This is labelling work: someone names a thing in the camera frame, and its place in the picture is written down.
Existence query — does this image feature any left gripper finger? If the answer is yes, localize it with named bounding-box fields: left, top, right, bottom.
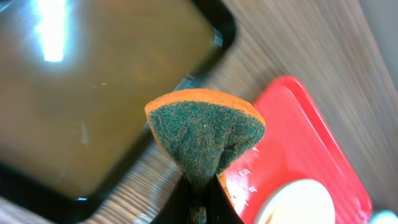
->
left=150, top=174, right=245, bottom=224

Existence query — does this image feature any black water tray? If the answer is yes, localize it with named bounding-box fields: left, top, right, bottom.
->
left=1, top=1, right=236, bottom=223

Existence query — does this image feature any white plate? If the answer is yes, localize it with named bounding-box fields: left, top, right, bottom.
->
left=369, top=210, right=398, bottom=224
left=254, top=179, right=336, bottom=224

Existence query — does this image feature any orange green sponge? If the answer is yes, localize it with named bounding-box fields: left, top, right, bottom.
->
left=144, top=88, right=266, bottom=223

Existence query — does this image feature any red plastic tray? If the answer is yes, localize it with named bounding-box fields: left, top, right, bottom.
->
left=224, top=76, right=373, bottom=223

